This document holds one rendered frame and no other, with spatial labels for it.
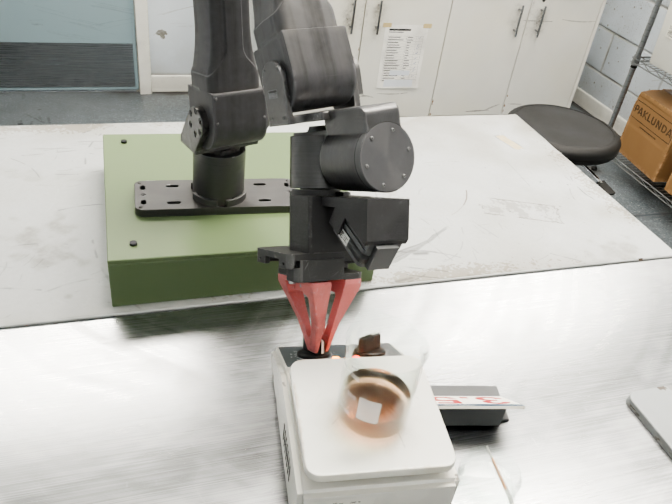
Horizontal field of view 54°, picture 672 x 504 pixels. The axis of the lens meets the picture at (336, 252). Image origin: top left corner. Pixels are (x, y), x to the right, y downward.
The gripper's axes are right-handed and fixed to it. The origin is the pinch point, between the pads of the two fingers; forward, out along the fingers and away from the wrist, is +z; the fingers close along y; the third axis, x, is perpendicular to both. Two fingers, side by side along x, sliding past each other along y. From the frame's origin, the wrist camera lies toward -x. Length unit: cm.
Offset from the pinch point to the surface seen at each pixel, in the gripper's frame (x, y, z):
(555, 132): 74, 127, -30
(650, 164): 114, 243, -23
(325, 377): -6.3, -3.1, 1.3
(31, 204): 43.0, -18.3, -11.5
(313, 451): -11.5, -7.5, 5.0
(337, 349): 1.4, 3.2, 1.4
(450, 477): -16.3, 2.3, 7.5
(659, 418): -16.5, 31.2, 8.3
